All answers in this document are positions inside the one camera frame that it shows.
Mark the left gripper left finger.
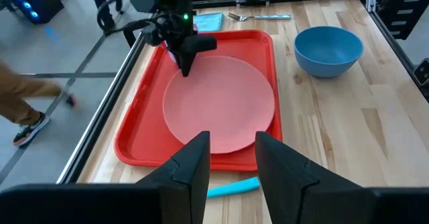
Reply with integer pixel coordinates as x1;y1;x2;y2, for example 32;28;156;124
135;131;211;224

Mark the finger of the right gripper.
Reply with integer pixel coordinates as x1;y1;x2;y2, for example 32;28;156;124
174;35;218;78

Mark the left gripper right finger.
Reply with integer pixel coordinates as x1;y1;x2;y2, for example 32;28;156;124
255;131;373;224

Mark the teal cloth napkin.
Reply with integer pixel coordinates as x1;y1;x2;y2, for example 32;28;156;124
193;12;225;34

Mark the spoon with teal handle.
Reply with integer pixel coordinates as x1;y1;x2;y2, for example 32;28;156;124
206;176;261;199

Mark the pink plate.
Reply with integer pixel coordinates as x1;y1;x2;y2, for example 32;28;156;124
162;55;275;155

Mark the fork with teal handle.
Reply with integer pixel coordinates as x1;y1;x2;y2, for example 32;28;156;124
227;11;292;21

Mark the blue bowl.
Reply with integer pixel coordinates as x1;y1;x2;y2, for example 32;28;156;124
294;25;365;78

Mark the red plastic tray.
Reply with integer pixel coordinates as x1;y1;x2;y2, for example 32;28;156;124
113;29;284;172

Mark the black table clamp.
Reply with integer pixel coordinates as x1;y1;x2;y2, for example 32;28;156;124
122;28;135;49

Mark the dark metal stand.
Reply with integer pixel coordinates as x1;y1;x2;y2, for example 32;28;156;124
377;0;429;40

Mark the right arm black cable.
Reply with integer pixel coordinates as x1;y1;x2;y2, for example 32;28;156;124
96;0;151;37

